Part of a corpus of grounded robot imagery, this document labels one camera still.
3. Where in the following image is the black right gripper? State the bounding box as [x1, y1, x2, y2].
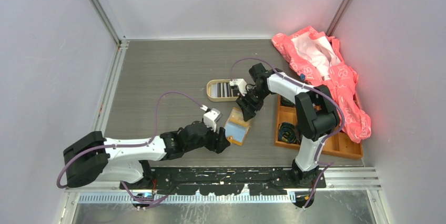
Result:
[236, 87, 271, 122]

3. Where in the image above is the gold credit card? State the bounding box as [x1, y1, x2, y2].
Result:
[229, 107, 249, 127]

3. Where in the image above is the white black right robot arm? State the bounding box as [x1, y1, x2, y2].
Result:
[229, 63, 340, 188]

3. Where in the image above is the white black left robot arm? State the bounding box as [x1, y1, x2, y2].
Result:
[62, 121, 230, 189]

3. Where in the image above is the stack of cards in tray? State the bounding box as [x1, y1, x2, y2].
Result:
[210, 82, 237, 98]

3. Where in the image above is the beige oval card tray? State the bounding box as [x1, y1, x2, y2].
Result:
[206, 79, 240, 102]

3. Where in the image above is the dark rolled tie rear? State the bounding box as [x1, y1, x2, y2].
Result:
[280, 97, 295, 108]

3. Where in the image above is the dark rolled tie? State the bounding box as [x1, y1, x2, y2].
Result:
[277, 122, 300, 144]
[280, 97, 295, 108]

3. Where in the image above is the dark rolled tie front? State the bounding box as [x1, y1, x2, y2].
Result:
[277, 122, 300, 144]

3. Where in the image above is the pink white garment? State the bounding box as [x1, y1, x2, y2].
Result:
[271, 26, 371, 143]

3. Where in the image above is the wooden compartment organizer box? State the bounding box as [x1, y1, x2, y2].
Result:
[274, 96, 363, 159]

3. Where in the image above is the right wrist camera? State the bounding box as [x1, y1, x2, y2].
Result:
[229, 78, 248, 97]

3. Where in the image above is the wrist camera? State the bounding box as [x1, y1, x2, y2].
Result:
[201, 105, 221, 132]
[229, 78, 248, 97]

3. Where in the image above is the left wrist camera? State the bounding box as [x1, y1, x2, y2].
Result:
[201, 105, 221, 132]

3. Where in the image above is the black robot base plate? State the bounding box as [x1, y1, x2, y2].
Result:
[125, 167, 326, 196]

